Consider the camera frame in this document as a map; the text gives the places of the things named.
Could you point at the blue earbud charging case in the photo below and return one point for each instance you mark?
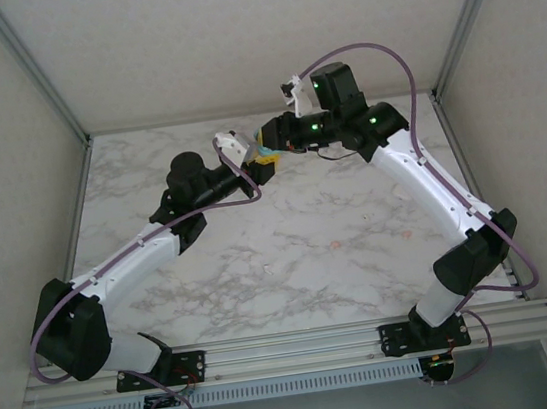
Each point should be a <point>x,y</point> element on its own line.
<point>263,151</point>

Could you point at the pink earbud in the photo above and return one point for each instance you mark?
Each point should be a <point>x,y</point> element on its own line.
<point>334,244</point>
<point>406,235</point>

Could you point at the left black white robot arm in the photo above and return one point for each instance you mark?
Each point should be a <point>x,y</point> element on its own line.
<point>126,269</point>

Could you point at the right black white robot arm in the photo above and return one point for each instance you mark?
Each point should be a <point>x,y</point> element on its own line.
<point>416,180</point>

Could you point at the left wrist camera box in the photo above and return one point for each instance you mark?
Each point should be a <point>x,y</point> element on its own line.
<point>233,146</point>

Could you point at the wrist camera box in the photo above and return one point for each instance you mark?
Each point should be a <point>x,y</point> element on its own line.
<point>233,146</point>
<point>298,95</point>

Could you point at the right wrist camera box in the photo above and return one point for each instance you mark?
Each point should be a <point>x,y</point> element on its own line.
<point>298,95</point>

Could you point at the aluminium table side rail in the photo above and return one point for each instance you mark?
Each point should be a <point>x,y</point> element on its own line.
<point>79,205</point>
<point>455,150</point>

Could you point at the aluminium upright frame profile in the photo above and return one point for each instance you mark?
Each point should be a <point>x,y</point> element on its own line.
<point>34,74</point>
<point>471,17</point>

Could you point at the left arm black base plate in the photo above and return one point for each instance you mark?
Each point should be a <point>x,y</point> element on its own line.
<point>193,363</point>

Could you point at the aluminium mounting rail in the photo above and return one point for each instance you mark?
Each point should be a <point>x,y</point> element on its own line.
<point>293,353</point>

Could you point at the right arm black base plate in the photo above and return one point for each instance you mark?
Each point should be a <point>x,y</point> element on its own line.
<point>392,337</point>

